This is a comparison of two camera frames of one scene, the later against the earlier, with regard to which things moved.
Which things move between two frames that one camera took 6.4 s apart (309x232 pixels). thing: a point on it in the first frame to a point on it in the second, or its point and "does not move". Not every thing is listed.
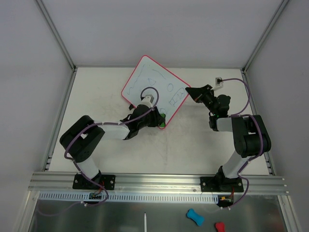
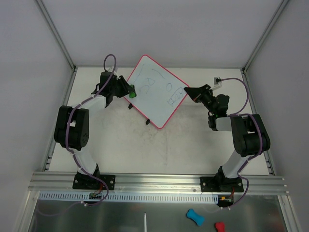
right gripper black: [204, 94] does not move
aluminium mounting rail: [41, 181] does not move
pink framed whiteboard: [171, 89] does not move
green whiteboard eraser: [162, 124] to [132, 94]
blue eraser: [198, 219] does not move
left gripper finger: [158, 119] to [123, 87]
